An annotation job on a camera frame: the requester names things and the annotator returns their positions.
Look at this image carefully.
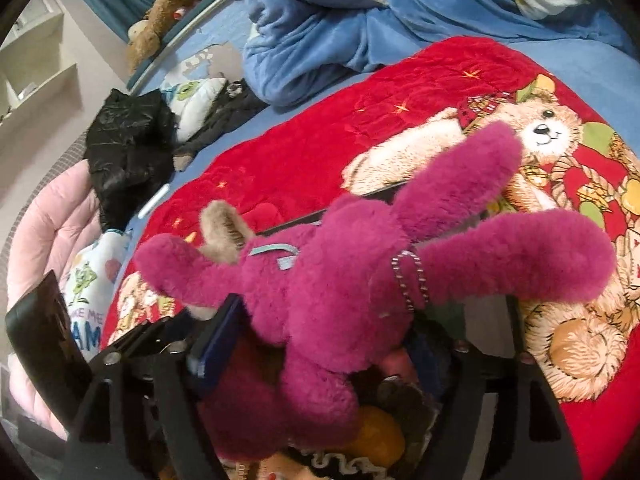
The blue cartoon printed quilt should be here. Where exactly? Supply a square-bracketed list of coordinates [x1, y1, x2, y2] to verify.
[195, 0, 640, 108]

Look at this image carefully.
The white stick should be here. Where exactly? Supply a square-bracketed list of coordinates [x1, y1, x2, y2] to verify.
[137, 184, 172, 219]

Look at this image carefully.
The lettered cartoon printed pillow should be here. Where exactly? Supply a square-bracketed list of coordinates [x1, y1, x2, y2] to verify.
[60, 230, 131, 363]

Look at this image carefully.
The black puffer jacket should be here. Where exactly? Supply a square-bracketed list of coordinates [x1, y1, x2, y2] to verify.
[82, 89, 176, 231]

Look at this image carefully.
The dark jacket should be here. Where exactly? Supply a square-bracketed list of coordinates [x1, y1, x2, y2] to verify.
[172, 77, 266, 171]

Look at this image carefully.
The black lace trimmed headband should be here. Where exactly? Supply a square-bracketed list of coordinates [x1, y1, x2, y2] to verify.
[299, 451, 387, 480]

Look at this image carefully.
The red bear printed blanket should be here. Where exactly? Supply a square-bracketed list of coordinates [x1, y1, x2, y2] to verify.
[100, 35, 640, 480]

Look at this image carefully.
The brown plush teddy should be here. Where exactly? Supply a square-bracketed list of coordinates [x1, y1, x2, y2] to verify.
[125, 0, 226, 73]

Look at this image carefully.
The white shelf unit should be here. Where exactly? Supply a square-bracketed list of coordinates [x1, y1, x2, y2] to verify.
[0, 0, 83, 161]

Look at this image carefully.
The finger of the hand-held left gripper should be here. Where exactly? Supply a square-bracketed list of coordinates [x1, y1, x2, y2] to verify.
[100, 311, 195, 358]

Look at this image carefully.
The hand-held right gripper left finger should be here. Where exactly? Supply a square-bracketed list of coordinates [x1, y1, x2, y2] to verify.
[62, 294, 242, 480]

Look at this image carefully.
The small cartoon printed pillow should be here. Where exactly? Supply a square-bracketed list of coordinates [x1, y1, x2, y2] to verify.
[162, 77, 228, 143]

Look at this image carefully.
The blue bed sheet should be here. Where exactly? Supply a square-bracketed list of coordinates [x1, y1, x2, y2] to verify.
[125, 0, 640, 241]

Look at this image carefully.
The silver bed rim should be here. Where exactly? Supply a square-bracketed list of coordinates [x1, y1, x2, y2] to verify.
[126, 0, 230, 91]

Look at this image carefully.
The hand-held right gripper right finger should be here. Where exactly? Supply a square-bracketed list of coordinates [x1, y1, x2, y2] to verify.
[406, 332, 583, 480]

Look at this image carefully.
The orange tangerine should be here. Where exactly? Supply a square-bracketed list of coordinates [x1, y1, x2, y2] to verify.
[345, 405, 407, 467]

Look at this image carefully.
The magenta plush bear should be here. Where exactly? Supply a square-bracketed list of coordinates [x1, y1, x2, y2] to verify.
[134, 121, 617, 461]

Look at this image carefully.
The silver metal tray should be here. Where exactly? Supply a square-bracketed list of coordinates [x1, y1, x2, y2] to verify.
[255, 182, 524, 480]

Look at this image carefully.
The pink puffer jacket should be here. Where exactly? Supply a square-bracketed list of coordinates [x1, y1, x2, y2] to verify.
[5, 162, 108, 441]

